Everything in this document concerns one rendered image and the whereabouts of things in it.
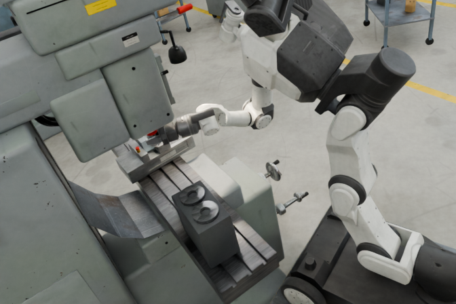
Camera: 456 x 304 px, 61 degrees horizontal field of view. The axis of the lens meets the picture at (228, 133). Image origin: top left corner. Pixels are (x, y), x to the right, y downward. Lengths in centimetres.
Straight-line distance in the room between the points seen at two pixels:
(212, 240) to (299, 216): 153
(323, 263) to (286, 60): 95
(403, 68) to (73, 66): 95
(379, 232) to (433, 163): 158
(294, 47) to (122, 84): 58
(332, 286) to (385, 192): 127
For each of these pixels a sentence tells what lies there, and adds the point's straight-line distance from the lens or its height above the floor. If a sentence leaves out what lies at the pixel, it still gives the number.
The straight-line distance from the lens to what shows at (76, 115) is 132.
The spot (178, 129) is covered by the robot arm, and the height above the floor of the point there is 125.
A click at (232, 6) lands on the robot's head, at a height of 168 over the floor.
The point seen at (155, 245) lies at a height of 87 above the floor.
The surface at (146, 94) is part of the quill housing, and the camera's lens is 139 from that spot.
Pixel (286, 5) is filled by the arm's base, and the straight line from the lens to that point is 116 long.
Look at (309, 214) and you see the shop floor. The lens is 277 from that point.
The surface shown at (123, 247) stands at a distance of 186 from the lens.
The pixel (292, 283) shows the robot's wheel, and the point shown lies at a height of 59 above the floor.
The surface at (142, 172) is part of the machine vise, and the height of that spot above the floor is 101.
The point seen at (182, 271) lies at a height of 62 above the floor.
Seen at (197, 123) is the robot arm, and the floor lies 125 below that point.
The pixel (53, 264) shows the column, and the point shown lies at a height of 113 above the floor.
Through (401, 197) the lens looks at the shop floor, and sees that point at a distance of 290.
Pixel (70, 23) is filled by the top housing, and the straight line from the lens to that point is 122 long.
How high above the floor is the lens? 210
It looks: 36 degrees down
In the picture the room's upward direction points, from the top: 14 degrees counter-clockwise
